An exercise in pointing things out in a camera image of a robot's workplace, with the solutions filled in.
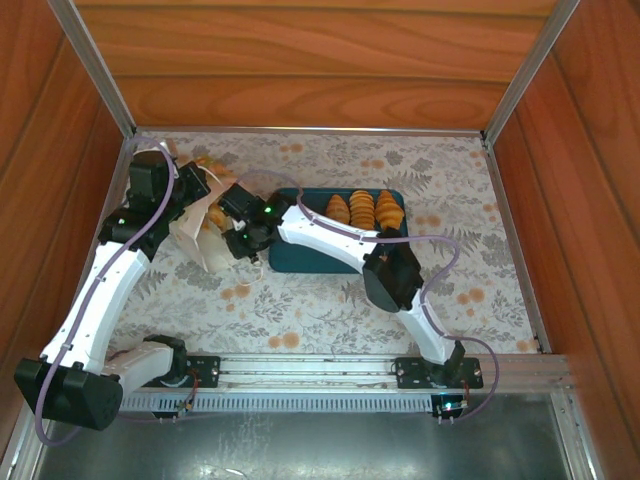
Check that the aluminium frame bar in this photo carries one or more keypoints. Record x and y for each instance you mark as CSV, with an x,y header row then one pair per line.
x,y
15,460
575,440

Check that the small connector board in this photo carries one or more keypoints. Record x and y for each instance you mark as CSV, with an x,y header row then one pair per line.
x,y
450,406
184,407

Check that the golden fake bread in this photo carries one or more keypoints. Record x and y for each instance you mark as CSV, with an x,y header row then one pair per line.
x,y
216,217

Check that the aluminium frame post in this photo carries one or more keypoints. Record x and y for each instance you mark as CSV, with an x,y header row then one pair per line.
x,y
99,75
525,75

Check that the wide aluminium mounting rail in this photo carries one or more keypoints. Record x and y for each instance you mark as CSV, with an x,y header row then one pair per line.
x,y
300,370

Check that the ridged round fake bread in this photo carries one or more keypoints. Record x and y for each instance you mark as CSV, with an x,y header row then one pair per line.
x,y
361,210

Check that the teal plastic tray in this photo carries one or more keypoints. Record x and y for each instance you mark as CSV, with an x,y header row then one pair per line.
x,y
300,260

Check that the floral tablecloth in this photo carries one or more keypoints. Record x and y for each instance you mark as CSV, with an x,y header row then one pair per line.
x,y
350,310

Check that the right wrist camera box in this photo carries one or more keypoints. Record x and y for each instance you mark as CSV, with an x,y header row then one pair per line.
x,y
239,227

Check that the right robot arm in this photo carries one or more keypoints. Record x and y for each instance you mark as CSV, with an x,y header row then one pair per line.
x,y
330,235

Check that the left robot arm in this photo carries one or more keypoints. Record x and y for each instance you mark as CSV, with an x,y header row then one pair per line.
x,y
95,300

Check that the shiny metal sheet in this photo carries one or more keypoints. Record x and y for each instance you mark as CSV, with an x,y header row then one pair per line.
x,y
300,450

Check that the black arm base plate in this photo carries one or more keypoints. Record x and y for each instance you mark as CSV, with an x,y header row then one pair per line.
x,y
410,372
207,372

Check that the fake croissant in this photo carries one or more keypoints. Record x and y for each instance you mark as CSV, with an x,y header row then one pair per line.
x,y
389,210
338,209

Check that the white green printed paper bag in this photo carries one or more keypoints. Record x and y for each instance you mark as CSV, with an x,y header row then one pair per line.
x,y
200,245

